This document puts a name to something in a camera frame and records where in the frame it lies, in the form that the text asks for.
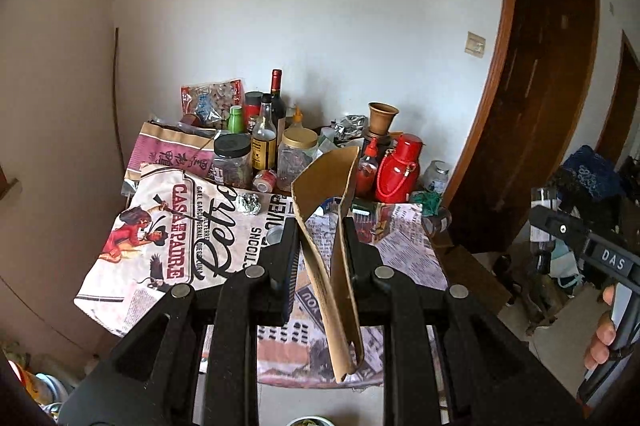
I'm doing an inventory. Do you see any brown cardboard box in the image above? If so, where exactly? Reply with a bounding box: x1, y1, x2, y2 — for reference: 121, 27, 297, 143
291, 146, 364, 383

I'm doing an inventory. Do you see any white trash bin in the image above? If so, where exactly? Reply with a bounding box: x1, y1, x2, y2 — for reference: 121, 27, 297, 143
288, 415, 335, 426

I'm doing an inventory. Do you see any person's right hand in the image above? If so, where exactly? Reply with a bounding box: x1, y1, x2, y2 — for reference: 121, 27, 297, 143
584, 312, 616, 371

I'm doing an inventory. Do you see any blue patterned cloth pile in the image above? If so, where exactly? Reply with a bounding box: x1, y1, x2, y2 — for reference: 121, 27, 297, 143
562, 145, 624, 201

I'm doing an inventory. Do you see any printed retro tablecloth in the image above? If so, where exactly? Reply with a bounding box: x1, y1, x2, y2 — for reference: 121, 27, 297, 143
74, 167, 448, 389

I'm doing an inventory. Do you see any crumpled foil ball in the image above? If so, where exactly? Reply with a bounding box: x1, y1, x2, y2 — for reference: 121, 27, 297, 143
238, 192, 262, 216

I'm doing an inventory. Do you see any small glass jar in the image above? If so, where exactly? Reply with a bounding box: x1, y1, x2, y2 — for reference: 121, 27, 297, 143
422, 160, 450, 195

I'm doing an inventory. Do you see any dark wooden door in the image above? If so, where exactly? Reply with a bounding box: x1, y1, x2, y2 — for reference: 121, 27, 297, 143
445, 0, 600, 253

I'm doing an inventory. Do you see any red thermos flask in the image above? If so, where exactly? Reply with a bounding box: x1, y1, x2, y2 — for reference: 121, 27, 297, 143
375, 133, 423, 204

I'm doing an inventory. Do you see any small red white can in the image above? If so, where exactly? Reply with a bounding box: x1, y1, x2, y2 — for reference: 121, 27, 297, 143
253, 170, 278, 193

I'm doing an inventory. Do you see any clear jar black lid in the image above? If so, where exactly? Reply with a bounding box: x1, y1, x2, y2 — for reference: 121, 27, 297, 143
210, 133, 253, 189

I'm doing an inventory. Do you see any pink printed paper bag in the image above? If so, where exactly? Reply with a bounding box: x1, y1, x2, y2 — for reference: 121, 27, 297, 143
124, 121, 214, 182

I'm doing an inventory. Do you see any red sauce squeeze bottle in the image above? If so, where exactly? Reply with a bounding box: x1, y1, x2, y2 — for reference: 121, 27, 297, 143
355, 138, 378, 198

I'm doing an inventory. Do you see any amber liquor bottle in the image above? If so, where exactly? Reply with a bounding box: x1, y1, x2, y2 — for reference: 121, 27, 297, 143
252, 94, 278, 172

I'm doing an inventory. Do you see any clear jar gold lid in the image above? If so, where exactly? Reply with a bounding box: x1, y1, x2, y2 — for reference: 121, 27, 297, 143
277, 127, 318, 192

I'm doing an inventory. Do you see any green plastic bottle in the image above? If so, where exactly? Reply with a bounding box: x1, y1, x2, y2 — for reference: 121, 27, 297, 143
227, 105, 245, 133

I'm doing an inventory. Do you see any brown clay vase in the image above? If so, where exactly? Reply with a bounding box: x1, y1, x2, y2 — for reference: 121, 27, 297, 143
369, 102, 399, 139

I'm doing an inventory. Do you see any red snack bag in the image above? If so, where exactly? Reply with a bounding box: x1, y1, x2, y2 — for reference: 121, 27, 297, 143
180, 79, 244, 129

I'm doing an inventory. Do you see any red lidded canister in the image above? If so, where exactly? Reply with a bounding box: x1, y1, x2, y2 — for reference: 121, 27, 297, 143
244, 91, 262, 119

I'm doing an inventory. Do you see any dark wine bottle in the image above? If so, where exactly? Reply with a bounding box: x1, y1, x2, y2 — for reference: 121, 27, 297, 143
270, 69, 286, 143

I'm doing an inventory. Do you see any wall light switch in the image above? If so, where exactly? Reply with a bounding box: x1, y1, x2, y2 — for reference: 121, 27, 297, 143
464, 31, 486, 58

